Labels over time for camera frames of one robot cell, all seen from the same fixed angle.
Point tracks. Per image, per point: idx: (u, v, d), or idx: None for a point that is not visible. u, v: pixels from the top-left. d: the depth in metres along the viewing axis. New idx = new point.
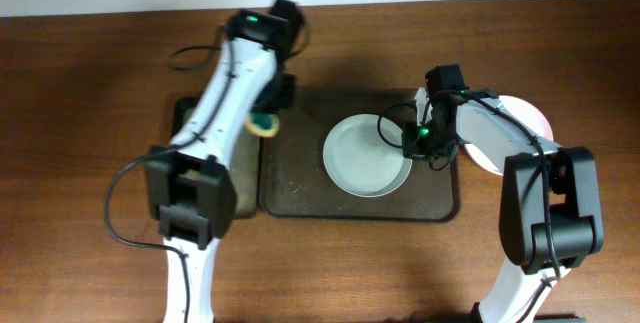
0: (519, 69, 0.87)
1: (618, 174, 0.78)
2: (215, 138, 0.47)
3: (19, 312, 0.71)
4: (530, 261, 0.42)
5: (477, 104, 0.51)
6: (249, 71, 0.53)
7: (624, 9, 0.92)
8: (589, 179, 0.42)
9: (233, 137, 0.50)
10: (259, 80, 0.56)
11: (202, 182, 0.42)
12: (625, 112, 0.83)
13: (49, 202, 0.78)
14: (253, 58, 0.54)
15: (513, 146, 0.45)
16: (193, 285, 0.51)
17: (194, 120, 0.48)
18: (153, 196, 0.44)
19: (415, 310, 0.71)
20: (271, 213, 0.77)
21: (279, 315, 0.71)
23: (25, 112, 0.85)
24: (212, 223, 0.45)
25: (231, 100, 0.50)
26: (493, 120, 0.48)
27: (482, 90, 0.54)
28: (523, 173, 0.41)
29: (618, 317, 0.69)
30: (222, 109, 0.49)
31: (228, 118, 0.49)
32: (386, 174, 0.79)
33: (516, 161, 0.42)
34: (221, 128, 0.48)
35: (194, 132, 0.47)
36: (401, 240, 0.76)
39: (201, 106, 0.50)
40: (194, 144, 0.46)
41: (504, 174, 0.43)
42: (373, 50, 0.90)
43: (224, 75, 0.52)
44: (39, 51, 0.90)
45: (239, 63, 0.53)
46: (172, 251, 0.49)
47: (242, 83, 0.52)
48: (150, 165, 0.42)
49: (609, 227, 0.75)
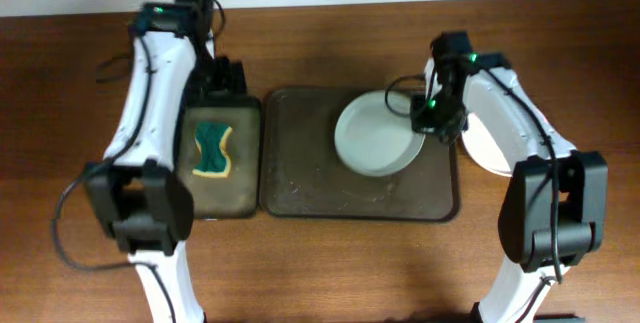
0: (518, 69, 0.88)
1: (618, 174, 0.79)
2: (149, 137, 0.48)
3: (17, 311, 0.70)
4: (529, 258, 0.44)
5: (490, 80, 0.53)
6: (167, 63, 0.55)
7: (623, 10, 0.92)
8: (599, 186, 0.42)
9: (168, 132, 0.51)
10: (186, 65, 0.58)
11: (147, 188, 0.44)
12: (625, 112, 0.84)
13: (49, 202, 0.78)
14: (167, 48, 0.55)
15: (523, 130, 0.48)
16: (170, 289, 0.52)
17: (123, 126, 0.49)
18: (102, 215, 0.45)
19: (415, 310, 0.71)
20: (272, 213, 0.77)
21: (279, 315, 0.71)
23: (24, 111, 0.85)
24: (171, 227, 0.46)
25: (156, 94, 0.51)
26: (506, 100, 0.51)
27: (494, 59, 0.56)
28: (532, 180, 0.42)
29: (619, 317, 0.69)
30: (150, 106, 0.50)
31: (156, 114, 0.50)
32: (389, 156, 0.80)
33: (526, 167, 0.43)
34: (152, 128, 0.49)
35: (126, 138, 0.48)
36: (401, 240, 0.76)
39: (128, 108, 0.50)
40: (128, 150, 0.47)
41: (512, 177, 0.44)
42: (374, 50, 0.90)
43: (142, 72, 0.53)
44: (40, 51, 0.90)
45: (155, 57, 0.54)
46: (141, 264, 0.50)
47: (162, 78, 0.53)
48: (92, 182, 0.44)
49: (609, 227, 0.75)
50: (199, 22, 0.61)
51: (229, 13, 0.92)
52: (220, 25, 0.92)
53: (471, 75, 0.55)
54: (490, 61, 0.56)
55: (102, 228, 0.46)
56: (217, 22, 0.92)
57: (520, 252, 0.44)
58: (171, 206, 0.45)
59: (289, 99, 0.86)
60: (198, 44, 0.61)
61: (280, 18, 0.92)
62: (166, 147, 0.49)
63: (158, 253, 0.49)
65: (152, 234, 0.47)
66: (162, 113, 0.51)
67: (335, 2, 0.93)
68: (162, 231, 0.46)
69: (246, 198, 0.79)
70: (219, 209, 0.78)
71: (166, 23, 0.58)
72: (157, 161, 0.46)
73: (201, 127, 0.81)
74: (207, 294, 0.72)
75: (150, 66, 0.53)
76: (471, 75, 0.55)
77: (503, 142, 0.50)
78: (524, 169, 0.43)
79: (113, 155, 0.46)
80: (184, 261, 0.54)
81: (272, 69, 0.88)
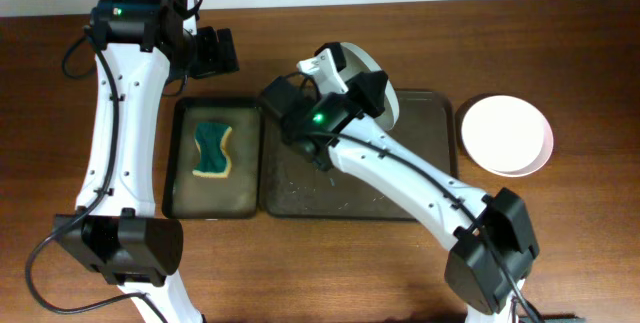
0: (518, 69, 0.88)
1: (618, 174, 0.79)
2: (122, 185, 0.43)
3: (21, 311, 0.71)
4: (499, 308, 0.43)
5: (357, 149, 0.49)
6: (136, 85, 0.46)
7: (623, 10, 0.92)
8: (522, 218, 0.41)
9: (145, 168, 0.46)
10: (158, 80, 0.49)
11: (126, 244, 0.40)
12: (624, 113, 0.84)
13: (49, 202, 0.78)
14: (134, 62, 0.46)
15: (434, 212, 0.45)
16: (165, 308, 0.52)
17: (93, 169, 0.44)
18: (84, 259, 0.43)
19: (415, 310, 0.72)
20: (272, 213, 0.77)
21: (280, 315, 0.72)
23: (23, 112, 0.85)
24: (159, 267, 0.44)
25: (128, 130, 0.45)
26: (382, 165, 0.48)
27: (338, 109, 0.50)
28: (474, 262, 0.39)
29: (619, 318, 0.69)
30: (121, 145, 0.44)
31: (130, 157, 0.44)
32: None
33: (462, 251, 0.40)
34: (126, 170, 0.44)
35: (97, 187, 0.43)
36: (401, 240, 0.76)
39: (97, 149, 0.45)
40: (102, 201, 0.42)
41: (451, 260, 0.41)
42: (374, 50, 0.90)
43: (108, 100, 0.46)
44: (35, 51, 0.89)
45: (120, 78, 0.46)
46: (132, 294, 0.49)
47: (133, 105, 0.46)
48: (66, 237, 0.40)
49: (609, 228, 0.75)
50: (169, 22, 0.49)
51: (228, 14, 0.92)
52: (220, 26, 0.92)
53: (332, 146, 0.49)
54: (337, 112, 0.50)
55: (87, 268, 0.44)
56: (217, 23, 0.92)
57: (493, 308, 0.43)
58: (156, 253, 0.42)
59: None
60: (170, 54, 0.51)
61: (280, 19, 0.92)
62: (146, 187, 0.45)
63: (149, 285, 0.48)
65: (141, 272, 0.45)
66: (136, 154, 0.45)
67: (335, 2, 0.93)
68: (150, 270, 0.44)
69: (246, 198, 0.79)
70: (219, 209, 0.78)
71: (127, 23, 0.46)
72: (135, 212, 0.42)
73: (201, 126, 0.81)
74: (207, 294, 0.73)
75: (116, 92, 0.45)
76: (332, 145, 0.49)
77: (405, 204, 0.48)
78: (460, 254, 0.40)
79: (86, 204, 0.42)
80: (179, 275, 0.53)
81: (271, 70, 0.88)
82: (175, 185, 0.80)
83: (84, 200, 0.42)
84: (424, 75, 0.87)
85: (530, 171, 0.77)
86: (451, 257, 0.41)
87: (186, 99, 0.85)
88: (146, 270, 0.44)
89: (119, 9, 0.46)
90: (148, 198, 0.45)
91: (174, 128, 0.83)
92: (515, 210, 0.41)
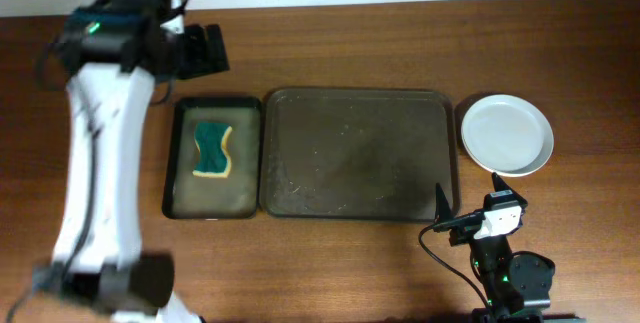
0: (517, 68, 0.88)
1: (617, 174, 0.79)
2: (103, 241, 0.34)
3: None
4: (457, 229, 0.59)
5: None
6: (116, 114, 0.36)
7: (621, 9, 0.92)
8: (516, 282, 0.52)
9: (130, 216, 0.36)
10: (142, 99, 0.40)
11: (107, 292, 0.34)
12: (624, 112, 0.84)
13: (49, 202, 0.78)
14: (109, 90, 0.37)
15: None
16: None
17: (67, 219, 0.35)
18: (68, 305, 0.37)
19: (415, 310, 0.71)
20: (272, 213, 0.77)
21: (279, 315, 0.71)
23: (25, 112, 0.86)
24: (150, 308, 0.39)
25: (108, 170, 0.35)
26: None
27: None
28: (494, 195, 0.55)
29: (620, 317, 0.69)
30: (100, 192, 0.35)
31: (114, 203, 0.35)
32: (504, 157, 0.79)
33: (492, 198, 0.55)
34: (106, 217, 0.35)
35: (73, 241, 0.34)
36: (401, 240, 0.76)
39: (72, 193, 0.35)
40: (81, 252, 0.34)
41: (487, 201, 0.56)
42: (373, 50, 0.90)
43: (80, 131, 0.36)
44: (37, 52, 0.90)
45: (98, 105, 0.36)
46: None
47: (118, 140, 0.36)
48: (44, 288, 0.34)
49: (609, 230, 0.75)
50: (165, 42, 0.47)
51: (228, 14, 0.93)
52: (221, 25, 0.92)
53: None
54: None
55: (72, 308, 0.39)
56: (218, 22, 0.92)
57: (456, 231, 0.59)
58: (144, 296, 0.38)
59: (290, 99, 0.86)
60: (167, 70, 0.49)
61: (279, 19, 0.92)
62: (131, 237, 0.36)
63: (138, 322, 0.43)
65: (129, 314, 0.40)
66: (119, 201, 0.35)
67: (335, 2, 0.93)
68: (141, 311, 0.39)
69: (245, 199, 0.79)
70: (218, 209, 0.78)
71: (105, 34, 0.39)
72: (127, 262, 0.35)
73: (201, 126, 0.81)
74: (206, 294, 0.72)
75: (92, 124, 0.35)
76: None
77: None
78: (500, 199, 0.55)
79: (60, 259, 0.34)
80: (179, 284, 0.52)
81: (271, 69, 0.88)
82: (175, 185, 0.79)
83: (59, 251, 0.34)
84: (424, 75, 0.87)
85: (530, 170, 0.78)
86: (487, 201, 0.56)
87: (185, 99, 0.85)
88: (136, 313, 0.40)
89: (94, 22, 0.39)
90: (134, 244, 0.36)
91: (173, 128, 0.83)
92: (519, 273, 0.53)
